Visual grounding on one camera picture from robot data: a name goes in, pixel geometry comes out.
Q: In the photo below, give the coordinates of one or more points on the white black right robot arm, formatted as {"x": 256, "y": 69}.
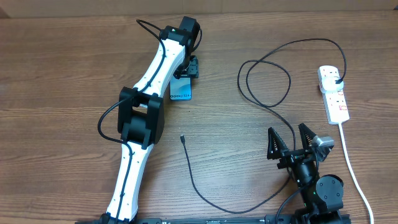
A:
{"x": 322, "y": 196}

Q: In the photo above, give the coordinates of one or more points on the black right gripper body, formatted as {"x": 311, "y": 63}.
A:
{"x": 291, "y": 157}

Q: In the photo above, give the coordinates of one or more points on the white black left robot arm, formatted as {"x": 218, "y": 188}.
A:
{"x": 141, "y": 113}

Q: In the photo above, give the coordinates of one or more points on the blue Galaxy smartphone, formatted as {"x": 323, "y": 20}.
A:
{"x": 180, "y": 89}

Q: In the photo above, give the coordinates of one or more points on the white charger plug adapter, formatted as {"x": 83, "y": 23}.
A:
{"x": 331, "y": 84}

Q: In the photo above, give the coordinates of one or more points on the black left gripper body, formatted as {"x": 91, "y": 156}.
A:
{"x": 190, "y": 69}

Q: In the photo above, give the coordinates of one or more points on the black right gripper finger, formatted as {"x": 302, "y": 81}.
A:
{"x": 307, "y": 135}
{"x": 276, "y": 146}

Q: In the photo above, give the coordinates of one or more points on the white power strip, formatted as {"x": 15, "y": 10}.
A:
{"x": 335, "y": 103}

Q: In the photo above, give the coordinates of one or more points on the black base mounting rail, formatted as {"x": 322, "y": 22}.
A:
{"x": 268, "y": 219}

